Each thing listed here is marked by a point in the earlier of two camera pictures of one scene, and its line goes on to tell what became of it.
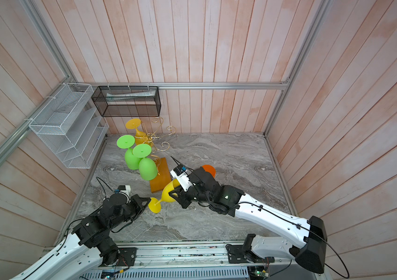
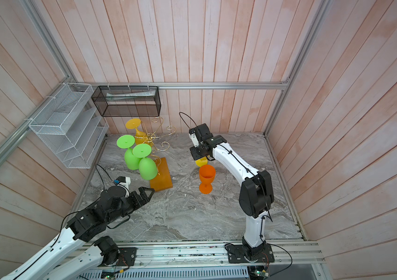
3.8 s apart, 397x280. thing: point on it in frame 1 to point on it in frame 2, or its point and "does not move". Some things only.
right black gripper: [183, 196] to [195, 156]
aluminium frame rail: [285, 85] does not move
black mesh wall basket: [127, 101] does not move
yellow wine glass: [153, 205] to [202, 161]
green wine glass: [147, 168] does not move
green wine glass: [126, 142] does not move
